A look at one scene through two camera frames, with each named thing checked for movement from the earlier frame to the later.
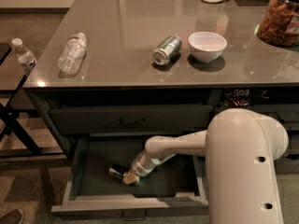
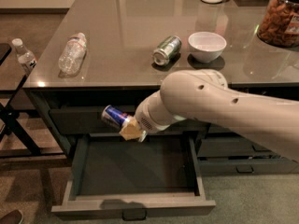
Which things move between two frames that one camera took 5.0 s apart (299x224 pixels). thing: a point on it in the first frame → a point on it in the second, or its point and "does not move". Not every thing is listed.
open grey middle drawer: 176,186 does not move
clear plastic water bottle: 72,55 does not move
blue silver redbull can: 117,171 → 114,117
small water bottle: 25,58 does not move
